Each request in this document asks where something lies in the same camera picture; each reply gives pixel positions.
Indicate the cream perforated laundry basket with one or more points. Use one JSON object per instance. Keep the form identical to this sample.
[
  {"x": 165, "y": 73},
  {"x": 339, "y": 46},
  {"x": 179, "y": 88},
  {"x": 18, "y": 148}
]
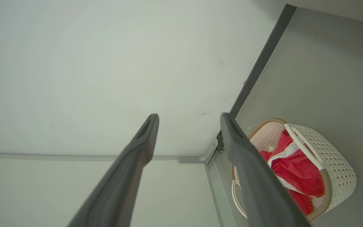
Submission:
[{"x": 336, "y": 164}]

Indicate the black baseboard strip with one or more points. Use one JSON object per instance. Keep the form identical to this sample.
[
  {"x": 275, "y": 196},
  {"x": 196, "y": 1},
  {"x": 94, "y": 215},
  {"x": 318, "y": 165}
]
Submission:
[{"x": 263, "y": 60}]

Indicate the red jersey with white sleeve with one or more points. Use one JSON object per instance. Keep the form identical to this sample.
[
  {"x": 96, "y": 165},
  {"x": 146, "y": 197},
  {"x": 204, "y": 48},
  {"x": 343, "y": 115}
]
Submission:
[{"x": 298, "y": 170}]

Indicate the red garment with white band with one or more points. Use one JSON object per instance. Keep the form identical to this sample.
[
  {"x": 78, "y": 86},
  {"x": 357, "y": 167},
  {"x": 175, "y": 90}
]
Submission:
[{"x": 304, "y": 203}]

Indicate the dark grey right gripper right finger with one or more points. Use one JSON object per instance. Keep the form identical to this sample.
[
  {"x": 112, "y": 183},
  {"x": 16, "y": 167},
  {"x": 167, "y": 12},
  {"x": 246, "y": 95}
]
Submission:
[{"x": 257, "y": 189}]

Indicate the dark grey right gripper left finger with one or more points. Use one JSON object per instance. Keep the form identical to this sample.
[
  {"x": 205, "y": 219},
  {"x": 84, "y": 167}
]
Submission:
[{"x": 128, "y": 176}]

